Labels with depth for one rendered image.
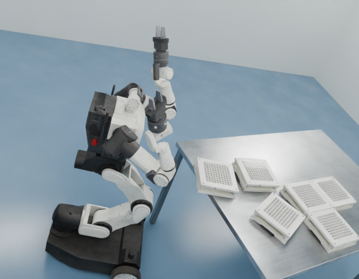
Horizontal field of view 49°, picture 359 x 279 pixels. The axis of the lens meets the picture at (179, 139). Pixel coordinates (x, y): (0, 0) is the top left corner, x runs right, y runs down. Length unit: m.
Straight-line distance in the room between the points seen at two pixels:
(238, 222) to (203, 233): 1.03
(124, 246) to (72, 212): 0.42
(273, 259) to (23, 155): 2.22
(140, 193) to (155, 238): 0.77
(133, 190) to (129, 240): 0.51
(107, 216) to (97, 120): 0.83
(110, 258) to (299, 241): 1.21
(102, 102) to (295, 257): 1.36
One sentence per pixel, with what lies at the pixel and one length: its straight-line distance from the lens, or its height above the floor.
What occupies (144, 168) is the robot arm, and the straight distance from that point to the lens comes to 1.96.
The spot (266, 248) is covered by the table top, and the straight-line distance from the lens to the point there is 2.31.
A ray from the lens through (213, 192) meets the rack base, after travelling 2.38.
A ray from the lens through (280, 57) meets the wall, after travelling 6.54.
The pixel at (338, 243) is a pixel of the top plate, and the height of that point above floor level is 0.91.
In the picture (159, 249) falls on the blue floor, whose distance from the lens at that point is 3.10.
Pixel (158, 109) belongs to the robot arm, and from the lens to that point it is 1.66.
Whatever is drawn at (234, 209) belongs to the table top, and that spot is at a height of 0.84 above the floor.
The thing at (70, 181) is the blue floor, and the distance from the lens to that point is 3.37.
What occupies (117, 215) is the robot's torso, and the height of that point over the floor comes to 0.43.
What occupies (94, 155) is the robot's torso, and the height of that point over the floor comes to 0.91.
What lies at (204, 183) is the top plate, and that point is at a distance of 2.34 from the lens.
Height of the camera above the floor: 2.42
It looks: 36 degrees down
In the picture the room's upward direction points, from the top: 22 degrees clockwise
